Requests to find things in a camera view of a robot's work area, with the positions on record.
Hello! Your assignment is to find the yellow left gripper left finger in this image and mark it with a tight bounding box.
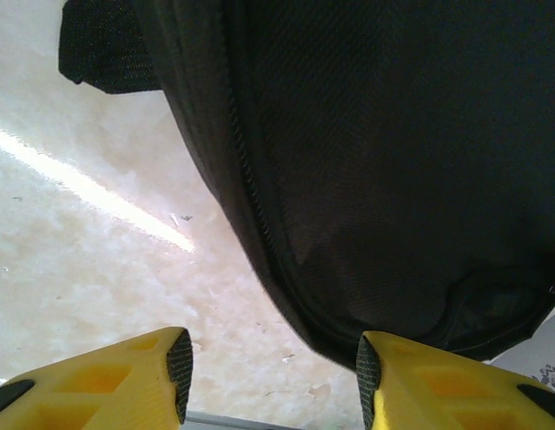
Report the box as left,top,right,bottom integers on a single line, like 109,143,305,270
0,326,194,430

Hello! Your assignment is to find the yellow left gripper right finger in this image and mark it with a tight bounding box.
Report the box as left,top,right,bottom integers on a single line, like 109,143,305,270
356,331,555,430

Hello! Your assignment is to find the black backpack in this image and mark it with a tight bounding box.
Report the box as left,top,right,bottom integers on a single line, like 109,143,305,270
57,0,555,373

